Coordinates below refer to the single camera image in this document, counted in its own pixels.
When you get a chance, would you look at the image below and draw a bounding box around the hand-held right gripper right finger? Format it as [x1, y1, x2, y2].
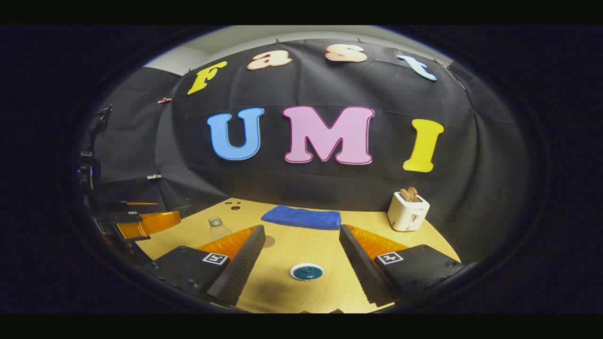
[339, 224, 467, 307]

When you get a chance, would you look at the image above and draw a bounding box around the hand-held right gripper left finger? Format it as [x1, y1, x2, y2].
[141, 225, 267, 307]

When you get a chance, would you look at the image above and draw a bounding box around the clear plastic water bottle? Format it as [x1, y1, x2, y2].
[208, 216, 233, 241]

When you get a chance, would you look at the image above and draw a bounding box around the white toaster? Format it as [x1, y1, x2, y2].
[387, 191, 431, 232]

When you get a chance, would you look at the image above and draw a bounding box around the blue folded towel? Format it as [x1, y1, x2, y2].
[261, 205, 342, 231]

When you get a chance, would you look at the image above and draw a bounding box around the black backdrop cloth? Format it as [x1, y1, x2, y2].
[80, 38, 533, 264]

